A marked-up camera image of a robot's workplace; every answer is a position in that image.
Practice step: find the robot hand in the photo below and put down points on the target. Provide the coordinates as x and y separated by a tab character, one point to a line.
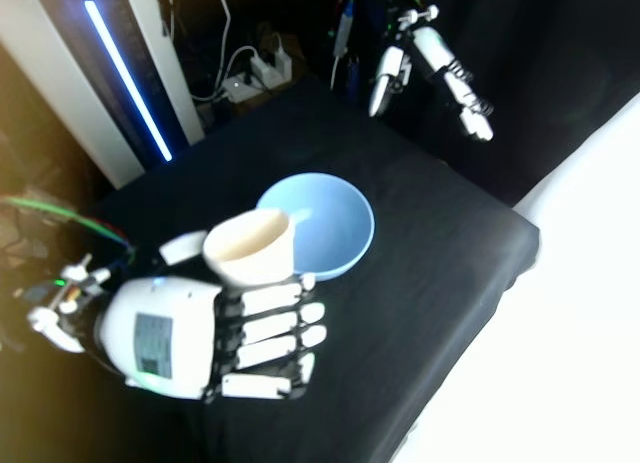
435	48
150	333

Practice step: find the white paper cup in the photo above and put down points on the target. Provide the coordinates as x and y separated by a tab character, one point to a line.
250	258

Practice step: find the blue bowl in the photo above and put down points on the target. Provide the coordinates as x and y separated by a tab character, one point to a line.
335	223

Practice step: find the white hanging adapter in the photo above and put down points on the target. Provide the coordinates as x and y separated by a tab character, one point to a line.
344	30

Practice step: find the white power strip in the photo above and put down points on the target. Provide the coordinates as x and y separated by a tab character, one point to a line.
272	70

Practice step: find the white adapter box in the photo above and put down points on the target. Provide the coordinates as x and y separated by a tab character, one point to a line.
240	88

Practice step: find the black table cloth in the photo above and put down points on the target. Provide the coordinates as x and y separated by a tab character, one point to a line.
425	283

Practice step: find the white column with blue light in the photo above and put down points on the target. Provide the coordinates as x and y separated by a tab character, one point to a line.
50	68

